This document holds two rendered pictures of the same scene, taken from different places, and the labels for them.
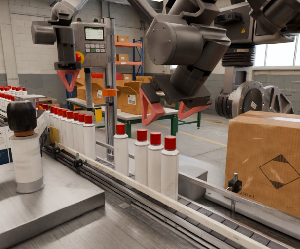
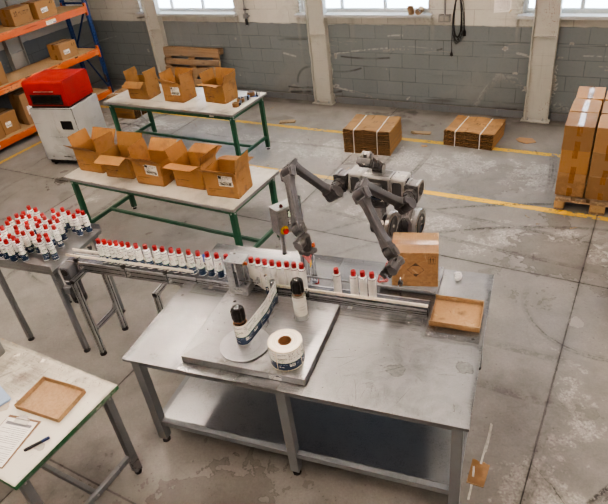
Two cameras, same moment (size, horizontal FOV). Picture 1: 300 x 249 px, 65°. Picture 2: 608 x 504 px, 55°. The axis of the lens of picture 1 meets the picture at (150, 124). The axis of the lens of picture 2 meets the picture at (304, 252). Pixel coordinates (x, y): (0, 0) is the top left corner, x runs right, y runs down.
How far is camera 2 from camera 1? 3.11 m
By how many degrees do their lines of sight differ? 29
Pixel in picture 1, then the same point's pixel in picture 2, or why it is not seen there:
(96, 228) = (349, 321)
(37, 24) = (298, 241)
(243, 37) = not seen: hidden behind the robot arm
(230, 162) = not seen: hidden behind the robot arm
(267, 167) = (410, 269)
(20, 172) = (302, 311)
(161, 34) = (392, 269)
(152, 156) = (363, 282)
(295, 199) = (423, 278)
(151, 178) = (363, 291)
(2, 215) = (313, 331)
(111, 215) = (349, 313)
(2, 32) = not seen: outside the picture
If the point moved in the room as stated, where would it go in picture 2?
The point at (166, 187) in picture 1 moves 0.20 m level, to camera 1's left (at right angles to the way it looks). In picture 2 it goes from (372, 293) to (345, 304)
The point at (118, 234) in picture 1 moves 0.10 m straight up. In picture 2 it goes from (361, 319) to (360, 307)
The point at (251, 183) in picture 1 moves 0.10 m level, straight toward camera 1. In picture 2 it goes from (404, 276) to (407, 285)
